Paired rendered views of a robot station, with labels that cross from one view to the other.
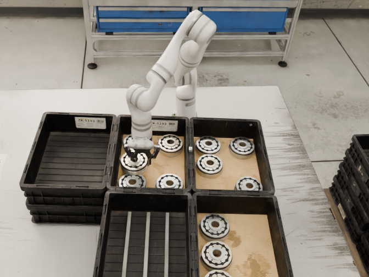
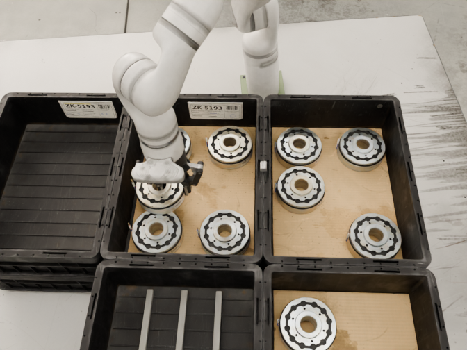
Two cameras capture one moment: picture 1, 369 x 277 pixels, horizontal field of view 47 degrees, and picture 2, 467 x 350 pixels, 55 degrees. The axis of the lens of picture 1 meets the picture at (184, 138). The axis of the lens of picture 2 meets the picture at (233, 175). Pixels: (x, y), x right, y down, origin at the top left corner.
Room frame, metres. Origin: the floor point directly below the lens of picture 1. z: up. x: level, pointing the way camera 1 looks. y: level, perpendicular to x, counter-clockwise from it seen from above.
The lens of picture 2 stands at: (0.66, -0.04, 1.70)
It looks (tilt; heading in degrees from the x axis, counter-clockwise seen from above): 58 degrees down; 9
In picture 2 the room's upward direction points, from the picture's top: 3 degrees counter-clockwise
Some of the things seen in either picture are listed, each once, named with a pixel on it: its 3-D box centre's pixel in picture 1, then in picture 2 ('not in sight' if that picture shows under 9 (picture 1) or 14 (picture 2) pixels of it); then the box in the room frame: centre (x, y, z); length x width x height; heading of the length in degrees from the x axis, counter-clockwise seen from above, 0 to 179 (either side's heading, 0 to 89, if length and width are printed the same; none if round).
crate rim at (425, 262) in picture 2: (228, 154); (337, 173); (1.16, -0.18, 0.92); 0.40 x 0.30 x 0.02; 4
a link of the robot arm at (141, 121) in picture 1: (139, 106); (146, 99); (1.12, 0.16, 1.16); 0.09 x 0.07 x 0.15; 51
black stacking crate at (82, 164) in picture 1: (73, 158); (56, 180); (1.12, 0.42, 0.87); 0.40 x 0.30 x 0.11; 4
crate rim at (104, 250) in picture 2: (151, 151); (190, 171); (1.14, 0.12, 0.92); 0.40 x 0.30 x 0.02; 4
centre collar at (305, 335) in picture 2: (214, 224); (308, 324); (0.87, -0.13, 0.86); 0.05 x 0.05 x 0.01
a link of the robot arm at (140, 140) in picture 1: (141, 132); (159, 147); (1.09, 0.15, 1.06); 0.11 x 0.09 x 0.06; 4
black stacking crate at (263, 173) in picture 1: (227, 163); (333, 185); (1.16, -0.18, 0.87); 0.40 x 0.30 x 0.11; 4
